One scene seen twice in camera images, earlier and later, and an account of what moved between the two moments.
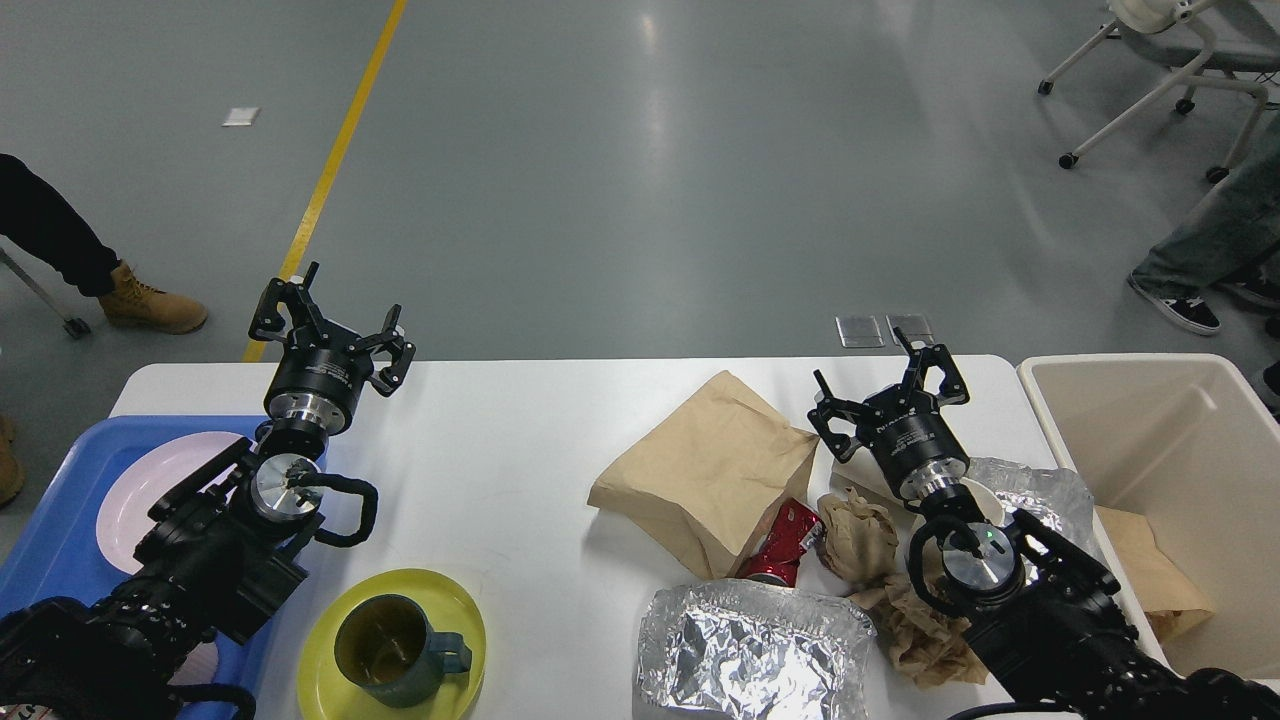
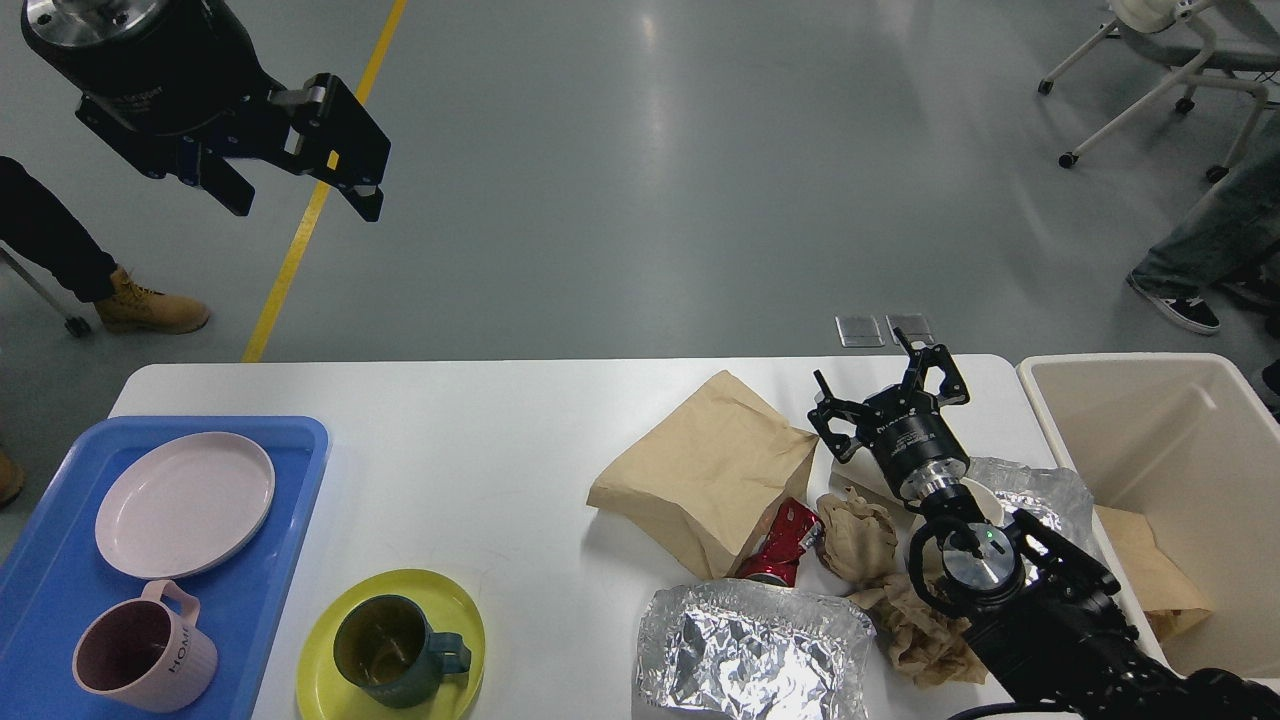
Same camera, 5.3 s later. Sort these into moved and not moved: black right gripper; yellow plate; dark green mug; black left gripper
Moved: black left gripper
Not moved: dark green mug; black right gripper; yellow plate
